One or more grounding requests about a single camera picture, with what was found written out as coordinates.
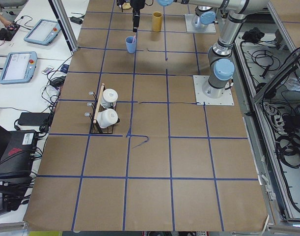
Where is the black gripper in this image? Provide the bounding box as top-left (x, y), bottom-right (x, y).
top-left (130, 0), bottom-right (145, 32)

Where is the black wire mug rack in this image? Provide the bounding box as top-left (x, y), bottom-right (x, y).
top-left (84, 88), bottom-right (120, 134)

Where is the black power adapter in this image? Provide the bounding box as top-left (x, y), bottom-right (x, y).
top-left (14, 112), bottom-right (50, 133)

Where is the white mug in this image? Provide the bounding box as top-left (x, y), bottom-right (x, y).
top-left (97, 109), bottom-right (120, 128)
top-left (101, 88), bottom-right (118, 109)

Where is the bamboo cylinder holder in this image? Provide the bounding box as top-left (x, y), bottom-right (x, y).
top-left (152, 11), bottom-right (163, 32)

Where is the near teach pendant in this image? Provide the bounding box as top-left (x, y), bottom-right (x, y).
top-left (0, 51), bottom-right (38, 84)

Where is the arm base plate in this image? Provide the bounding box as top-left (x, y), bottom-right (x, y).
top-left (193, 75), bottom-right (234, 106)
top-left (185, 11), bottom-right (216, 34)

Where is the aluminium frame post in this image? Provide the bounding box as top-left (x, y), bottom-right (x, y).
top-left (48, 0), bottom-right (78, 52)

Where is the far teach pendant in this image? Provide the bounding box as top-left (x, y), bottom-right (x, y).
top-left (24, 19), bottom-right (61, 45)

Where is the black laptop computer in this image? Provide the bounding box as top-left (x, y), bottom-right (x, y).
top-left (0, 126), bottom-right (38, 182)

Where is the aluminium side frame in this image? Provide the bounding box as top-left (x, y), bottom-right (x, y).
top-left (234, 0), bottom-right (300, 230)

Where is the black cable bundle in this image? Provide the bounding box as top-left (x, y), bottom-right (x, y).
top-left (274, 135), bottom-right (300, 170)

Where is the small remote control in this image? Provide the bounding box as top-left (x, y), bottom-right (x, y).
top-left (41, 65), bottom-right (54, 75)

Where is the wooden rack rod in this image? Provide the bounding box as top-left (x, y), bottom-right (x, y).
top-left (93, 83), bottom-right (105, 124)

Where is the light blue cup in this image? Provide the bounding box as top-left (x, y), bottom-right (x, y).
top-left (125, 36), bottom-right (136, 54)

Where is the teach pendant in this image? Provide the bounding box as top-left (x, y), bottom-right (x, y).
top-left (0, 51), bottom-right (38, 84)
top-left (24, 19), bottom-right (61, 45)

